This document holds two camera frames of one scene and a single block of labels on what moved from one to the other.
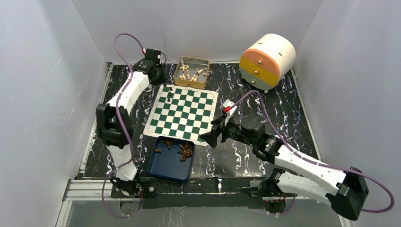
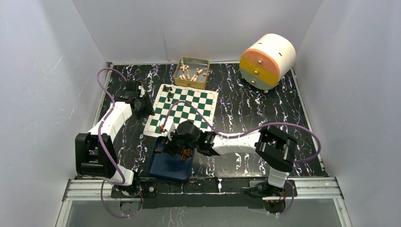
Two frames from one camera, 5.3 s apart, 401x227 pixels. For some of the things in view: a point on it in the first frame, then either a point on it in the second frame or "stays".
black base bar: (201, 193) stays
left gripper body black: (161, 79) → (145, 108)
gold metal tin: (191, 72) stays
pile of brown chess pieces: (186, 152) stays
